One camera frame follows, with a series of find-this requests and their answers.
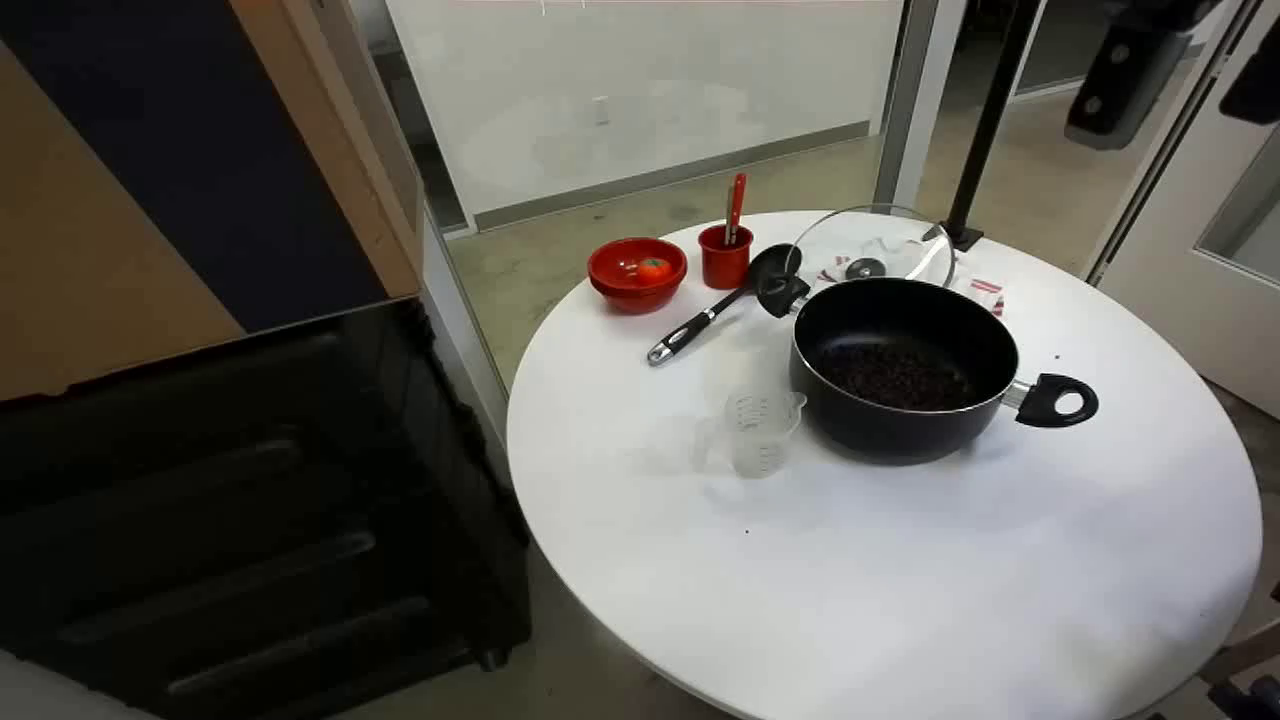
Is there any clear plastic measuring jar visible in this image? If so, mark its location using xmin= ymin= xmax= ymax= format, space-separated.
xmin=715 ymin=377 xmax=812 ymax=483

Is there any red bowl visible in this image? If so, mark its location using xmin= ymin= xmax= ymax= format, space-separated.
xmin=583 ymin=235 xmax=694 ymax=320

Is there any red cup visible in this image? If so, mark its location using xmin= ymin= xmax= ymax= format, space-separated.
xmin=697 ymin=222 xmax=762 ymax=291

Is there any black ladle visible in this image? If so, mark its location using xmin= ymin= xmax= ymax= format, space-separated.
xmin=646 ymin=240 xmax=816 ymax=372

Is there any red plastic spoon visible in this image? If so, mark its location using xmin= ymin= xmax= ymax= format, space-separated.
xmin=720 ymin=167 xmax=752 ymax=252

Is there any black cooking pot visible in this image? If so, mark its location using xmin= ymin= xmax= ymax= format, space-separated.
xmin=790 ymin=276 xmax=1106 ymax=466

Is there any glass pot lid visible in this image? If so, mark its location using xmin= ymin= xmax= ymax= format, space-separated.
xmin=797 ymin=200 xmax=966 ymax=291

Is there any white cloth with red stripes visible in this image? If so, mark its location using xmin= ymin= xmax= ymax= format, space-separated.
xmin=948 ymin=265 xmax=1011 ymax=320

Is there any brown wooden cabinet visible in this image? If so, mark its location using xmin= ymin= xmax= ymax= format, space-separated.
xmin=0 ymin=0 xmax=433 ymax=404

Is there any black camera stand pole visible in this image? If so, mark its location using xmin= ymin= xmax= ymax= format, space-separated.
xmin=935 ymin=0 xmax=1050 ymax=257

